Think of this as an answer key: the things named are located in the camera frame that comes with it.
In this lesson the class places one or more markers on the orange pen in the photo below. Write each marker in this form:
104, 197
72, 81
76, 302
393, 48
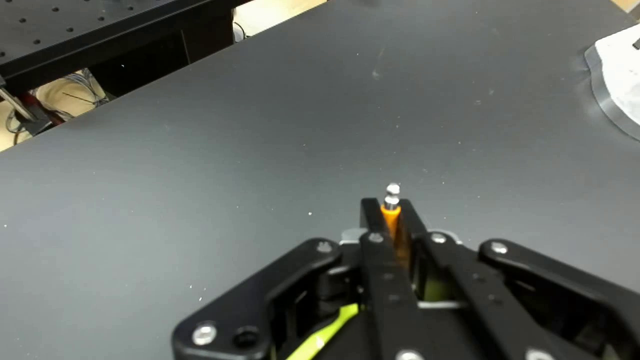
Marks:
393, 222

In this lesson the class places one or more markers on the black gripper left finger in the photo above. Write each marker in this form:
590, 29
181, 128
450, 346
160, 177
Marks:
383, 301

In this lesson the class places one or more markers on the yellow mug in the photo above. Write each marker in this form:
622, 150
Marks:
326, 332

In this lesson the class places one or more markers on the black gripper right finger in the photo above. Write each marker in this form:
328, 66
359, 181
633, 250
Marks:
480, 293

